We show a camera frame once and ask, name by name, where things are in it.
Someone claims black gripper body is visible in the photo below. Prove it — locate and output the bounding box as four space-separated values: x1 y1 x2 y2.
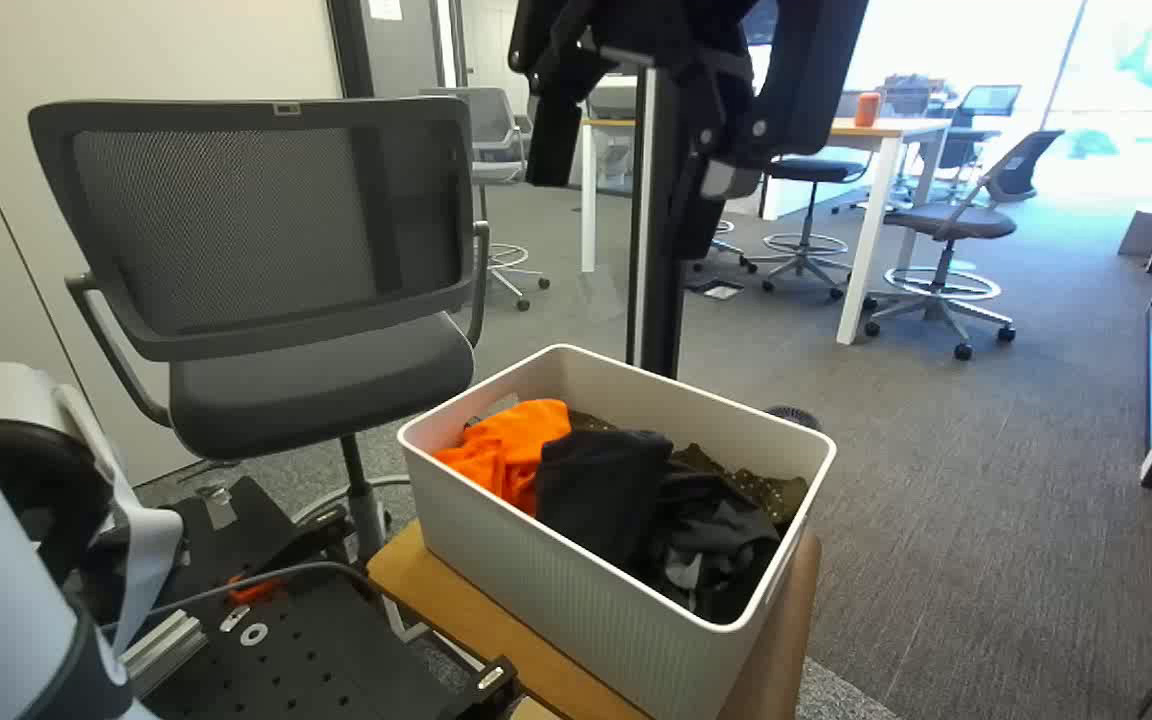
508 0 769 85

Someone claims light grey office chair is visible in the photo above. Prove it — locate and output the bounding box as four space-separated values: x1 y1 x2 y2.
448 85 554 315

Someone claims dark blue stool chair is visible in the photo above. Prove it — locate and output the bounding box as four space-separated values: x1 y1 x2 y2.
757 150 873 302

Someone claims dark office chair with footring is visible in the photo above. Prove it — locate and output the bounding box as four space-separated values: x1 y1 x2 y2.
860 127 1066 362

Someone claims orange clothing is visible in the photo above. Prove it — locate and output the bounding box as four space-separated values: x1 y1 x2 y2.
431 395 574 517

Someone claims grey mesh office chair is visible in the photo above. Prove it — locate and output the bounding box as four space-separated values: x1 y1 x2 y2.
24 90 490 564

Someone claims white plastic storage bin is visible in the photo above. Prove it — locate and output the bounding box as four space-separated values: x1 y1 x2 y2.
392 339 841 720

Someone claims grey and black clothing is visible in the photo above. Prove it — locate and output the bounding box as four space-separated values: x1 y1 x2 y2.
631 496 790 628

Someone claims white boxy machine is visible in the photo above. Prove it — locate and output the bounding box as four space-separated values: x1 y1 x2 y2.
583 70 641 125

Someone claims wood top white leg table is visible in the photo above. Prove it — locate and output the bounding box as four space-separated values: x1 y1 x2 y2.
574 111 956 353

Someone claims black vertical pillar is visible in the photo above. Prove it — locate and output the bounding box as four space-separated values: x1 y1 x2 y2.
625 61 687 378

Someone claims computer monitor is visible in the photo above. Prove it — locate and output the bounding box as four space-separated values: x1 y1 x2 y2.
950 81 1027 125

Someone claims black round object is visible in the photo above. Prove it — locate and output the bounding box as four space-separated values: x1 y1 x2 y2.
761 403 824 434

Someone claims light wooden stand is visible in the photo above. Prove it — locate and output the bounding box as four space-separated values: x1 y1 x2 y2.
364 517 827 720

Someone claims orange handled tool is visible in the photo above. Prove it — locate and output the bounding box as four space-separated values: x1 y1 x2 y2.
224 576 289 607

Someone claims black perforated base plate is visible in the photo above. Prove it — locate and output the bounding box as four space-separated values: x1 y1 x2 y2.
133 472 523 720

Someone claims silver aluminium rail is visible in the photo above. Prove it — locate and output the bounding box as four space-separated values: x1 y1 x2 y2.
120 604 212 698

